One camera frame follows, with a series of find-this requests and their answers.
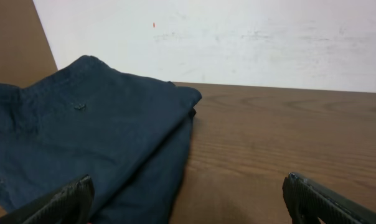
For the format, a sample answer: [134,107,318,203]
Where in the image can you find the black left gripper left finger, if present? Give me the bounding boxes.
[0,175,95,224]

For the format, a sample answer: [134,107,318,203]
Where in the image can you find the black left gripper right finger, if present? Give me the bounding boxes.
[282,172,376,224]

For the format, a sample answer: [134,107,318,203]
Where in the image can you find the folded navy blue shorts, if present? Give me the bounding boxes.
[0,55,201,223]

